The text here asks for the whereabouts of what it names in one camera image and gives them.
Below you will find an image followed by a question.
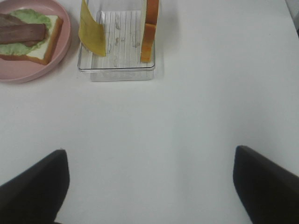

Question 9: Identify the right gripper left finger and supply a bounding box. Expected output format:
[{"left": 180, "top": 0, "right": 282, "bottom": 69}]
[{"left": 0, "top": 149, "right": 70, "bottom": 224}]

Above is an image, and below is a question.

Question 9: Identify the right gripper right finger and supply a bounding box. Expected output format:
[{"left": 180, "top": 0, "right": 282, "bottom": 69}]
[{"left": 233, "top": 146, "right": 299, "bottom": 224}]

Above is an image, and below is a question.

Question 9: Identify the bread slice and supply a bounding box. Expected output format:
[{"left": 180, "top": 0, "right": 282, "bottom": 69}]
[
  {"left": 140, "top": 0, "right": 159, "bottom": 63},
  {"left": 0, "top": 15, "right": 63, "bottom": 65}
]

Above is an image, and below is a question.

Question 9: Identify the long bacon strip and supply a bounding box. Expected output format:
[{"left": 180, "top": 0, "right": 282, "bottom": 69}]
[{"left": 0, "top": 24, "right": 47, "bottom": 44}]

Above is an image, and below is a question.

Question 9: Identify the yellow cheese slice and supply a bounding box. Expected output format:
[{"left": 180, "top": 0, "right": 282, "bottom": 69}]
[{"left": 78, "top": 0, "right": 106, "bottom": 57}]

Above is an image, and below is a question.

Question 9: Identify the short bacon strip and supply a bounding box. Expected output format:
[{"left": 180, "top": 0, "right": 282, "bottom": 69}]
[{"left": 0, "top": 14, "right": 39, "bottom": 47}]

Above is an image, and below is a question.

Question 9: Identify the green lettuce leaf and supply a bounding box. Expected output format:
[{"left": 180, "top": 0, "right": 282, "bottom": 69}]
[{"left": 0, "top": 9, "right": 59, "bottom": 56}]

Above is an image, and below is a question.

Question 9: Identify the pink round plate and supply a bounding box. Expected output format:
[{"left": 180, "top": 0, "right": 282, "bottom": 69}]
[{"left": 0, "top": 0, "right": 71, "bottom": 83}]

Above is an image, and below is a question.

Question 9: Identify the right clear plastic container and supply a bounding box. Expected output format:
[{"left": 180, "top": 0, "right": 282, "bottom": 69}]
[{"left": 78, "top": 0, "right": 156, "bottom": 81}]

